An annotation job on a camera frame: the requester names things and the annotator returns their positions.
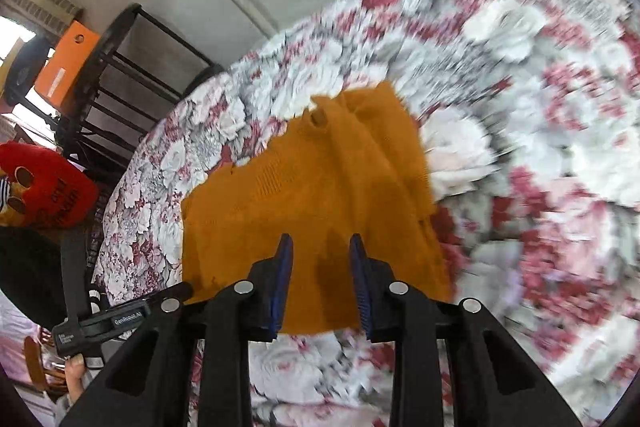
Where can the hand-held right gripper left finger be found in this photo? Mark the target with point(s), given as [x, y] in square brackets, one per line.
[280, 287]

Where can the person's left forearm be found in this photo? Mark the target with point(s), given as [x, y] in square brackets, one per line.
[65, 412]

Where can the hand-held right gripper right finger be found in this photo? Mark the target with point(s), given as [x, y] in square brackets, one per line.
[361, 287]

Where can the red plush pillow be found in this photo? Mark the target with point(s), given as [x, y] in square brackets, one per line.
[55, 187]

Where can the wooden chair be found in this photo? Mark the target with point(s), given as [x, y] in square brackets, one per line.
[35, 362]

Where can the floral blanket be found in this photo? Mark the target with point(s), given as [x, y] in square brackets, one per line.
[500, 132]

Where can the mustard knitted cardigan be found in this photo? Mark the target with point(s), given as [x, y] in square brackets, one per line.
[310, 187]

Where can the person's left hand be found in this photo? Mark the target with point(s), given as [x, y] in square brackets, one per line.
[75, 377]

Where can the black metal rack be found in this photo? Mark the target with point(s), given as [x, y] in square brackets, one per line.
[106, 39]

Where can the orange box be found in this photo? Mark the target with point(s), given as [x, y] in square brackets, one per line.
[65, 67]

